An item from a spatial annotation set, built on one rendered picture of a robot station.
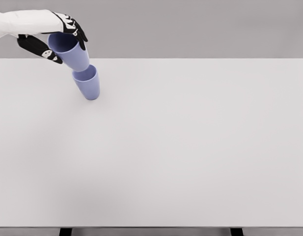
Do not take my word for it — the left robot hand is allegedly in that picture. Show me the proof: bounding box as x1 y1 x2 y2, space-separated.
12 9 88 65

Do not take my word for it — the blue plastic cup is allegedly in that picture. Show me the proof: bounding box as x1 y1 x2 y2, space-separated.
47 32 90 72
72 64 101 101

